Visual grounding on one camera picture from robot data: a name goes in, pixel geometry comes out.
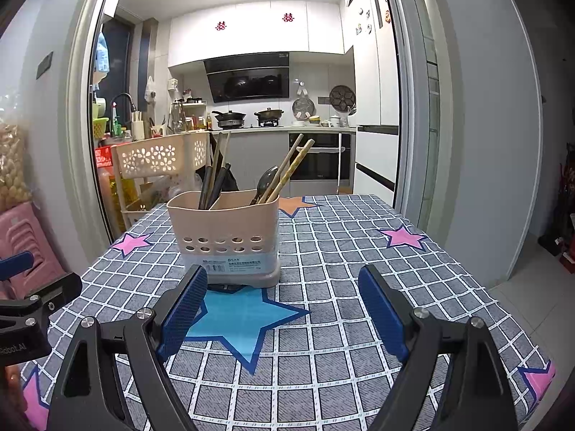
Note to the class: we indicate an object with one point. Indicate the kitchen counter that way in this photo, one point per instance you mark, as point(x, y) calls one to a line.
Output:
point(314, 129)

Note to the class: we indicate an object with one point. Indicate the wooden chopstick with patterned end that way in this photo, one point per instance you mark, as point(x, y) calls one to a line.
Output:
point(301, 157)

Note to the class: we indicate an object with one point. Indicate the black built-in oven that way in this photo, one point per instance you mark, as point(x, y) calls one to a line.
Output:
point(323, 161)

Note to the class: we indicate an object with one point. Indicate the clear plastic bag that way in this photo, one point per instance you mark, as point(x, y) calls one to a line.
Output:
point(156, 191)

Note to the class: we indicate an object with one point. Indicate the white refrigerator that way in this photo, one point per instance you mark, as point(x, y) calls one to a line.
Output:
point(377, 76)

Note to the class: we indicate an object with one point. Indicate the beige flower-hole storage cart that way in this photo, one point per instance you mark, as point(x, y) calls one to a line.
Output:
point(148, 157)

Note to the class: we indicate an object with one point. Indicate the white upper cabinets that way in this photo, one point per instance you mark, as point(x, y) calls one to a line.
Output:
point(256, 31)

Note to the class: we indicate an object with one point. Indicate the white hanging plastic bag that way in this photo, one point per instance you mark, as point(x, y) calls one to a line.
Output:
point(150, 90)

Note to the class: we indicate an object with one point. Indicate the black range hood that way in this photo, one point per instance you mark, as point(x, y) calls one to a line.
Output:
point(251, 81)

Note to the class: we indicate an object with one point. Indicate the grey plaid star tablecloth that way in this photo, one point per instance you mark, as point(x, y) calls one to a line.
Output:
point(337, 256)

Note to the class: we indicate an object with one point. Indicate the seasoning rack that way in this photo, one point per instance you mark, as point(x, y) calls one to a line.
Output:
point(188, 116)

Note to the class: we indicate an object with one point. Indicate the bag of peanuts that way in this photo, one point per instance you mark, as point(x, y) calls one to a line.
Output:
point(13, 166)

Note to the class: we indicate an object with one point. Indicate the white knife block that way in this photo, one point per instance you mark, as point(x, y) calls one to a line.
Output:
point(137, 128)

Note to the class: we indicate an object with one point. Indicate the sliding glass door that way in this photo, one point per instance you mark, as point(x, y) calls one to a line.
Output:
point(415, 121)

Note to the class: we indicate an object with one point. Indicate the blue and white hanging bag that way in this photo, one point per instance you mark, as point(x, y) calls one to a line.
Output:
point(103, 51)

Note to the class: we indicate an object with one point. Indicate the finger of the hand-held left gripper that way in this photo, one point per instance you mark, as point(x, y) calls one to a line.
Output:
point(58, 289)
point(15, 265)

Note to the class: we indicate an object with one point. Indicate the dark wall switch panel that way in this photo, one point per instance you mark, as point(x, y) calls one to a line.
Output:
point(45, 63)

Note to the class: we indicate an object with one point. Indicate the black wok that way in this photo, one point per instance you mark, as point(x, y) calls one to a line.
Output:
point(268, 116)
point(229, 119)

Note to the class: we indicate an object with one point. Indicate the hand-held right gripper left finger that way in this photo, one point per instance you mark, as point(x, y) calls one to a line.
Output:
point(182, 314)

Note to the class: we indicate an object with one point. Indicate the red box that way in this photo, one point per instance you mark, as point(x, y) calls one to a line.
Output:
point(103, 157)

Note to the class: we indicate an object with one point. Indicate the kitchen faucet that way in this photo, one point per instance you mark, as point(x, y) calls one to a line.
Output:
point(122, 97)

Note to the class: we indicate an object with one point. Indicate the person's left hand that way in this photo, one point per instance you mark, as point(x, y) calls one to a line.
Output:
point(8, 386)

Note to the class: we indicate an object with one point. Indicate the white pole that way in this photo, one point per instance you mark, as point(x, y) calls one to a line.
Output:
point(341, 161)

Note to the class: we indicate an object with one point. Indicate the small white pot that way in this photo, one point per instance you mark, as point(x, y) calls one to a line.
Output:
point(337, 122)

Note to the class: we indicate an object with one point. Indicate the pink plastic stool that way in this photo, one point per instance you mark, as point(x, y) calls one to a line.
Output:
point(27, 242)

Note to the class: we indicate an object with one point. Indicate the black hanging cloth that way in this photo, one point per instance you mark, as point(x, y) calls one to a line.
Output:
point(234, 183)

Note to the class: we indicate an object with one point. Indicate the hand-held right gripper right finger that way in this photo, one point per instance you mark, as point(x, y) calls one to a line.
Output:
point(384, 314)

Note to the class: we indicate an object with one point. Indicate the green plastic basket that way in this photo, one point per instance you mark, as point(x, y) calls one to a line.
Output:
point(100, 126)

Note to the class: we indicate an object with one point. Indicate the yellow oil bottle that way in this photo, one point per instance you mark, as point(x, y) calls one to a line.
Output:
point(122, 193)

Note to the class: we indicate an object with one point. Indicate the beige plastic utensil holder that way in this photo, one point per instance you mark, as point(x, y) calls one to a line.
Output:
point(224, 224)

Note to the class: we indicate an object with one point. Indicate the red paper sticker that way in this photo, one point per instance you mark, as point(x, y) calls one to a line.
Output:
point(220, 26)
point(288, 17)

